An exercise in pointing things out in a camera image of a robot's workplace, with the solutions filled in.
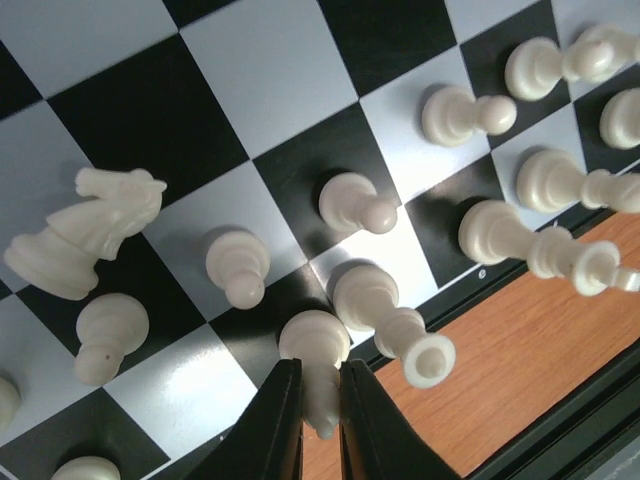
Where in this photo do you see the black magnetic chess board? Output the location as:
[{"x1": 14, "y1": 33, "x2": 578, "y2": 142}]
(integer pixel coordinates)
[{"x1": 1, "y1": 1, "x2": 639, "y2": 479}]

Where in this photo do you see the white chess bishop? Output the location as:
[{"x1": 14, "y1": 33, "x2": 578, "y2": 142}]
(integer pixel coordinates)
[{"x1": 278, "y1": 310, "x2": 350, "y2": 440}]

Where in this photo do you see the white chess queen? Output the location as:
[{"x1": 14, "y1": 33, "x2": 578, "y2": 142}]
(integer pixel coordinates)
[{"x1": 332, "y1": 264, "x2": 456, "y2": 389}]

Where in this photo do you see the white chess king lying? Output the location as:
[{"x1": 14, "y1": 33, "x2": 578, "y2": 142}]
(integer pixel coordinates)
[{"x1": 458, "y1": 200, "x2": 639, "y2": 296}]

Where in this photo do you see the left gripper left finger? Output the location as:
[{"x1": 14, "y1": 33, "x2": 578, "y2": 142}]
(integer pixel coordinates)
[{"x1": 187, "y1": 359, "x2": 303, "y2": 480}]

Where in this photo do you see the white chess pawn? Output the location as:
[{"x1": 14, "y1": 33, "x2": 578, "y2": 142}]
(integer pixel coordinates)
[
  {"x1": 3, "y1": 167, "x2": 167, "y2": 301},
  {"x1": 516, "y1": 149, "x2": 639, "y2": 214},
  {"x1": 318, "y1": 172, "x2": 398, "y2": 234}
]

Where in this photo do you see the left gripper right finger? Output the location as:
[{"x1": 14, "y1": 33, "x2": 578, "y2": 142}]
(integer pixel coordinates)
[{"x1": 340, "y1": 360, "x2": 458, "y2": 480}]

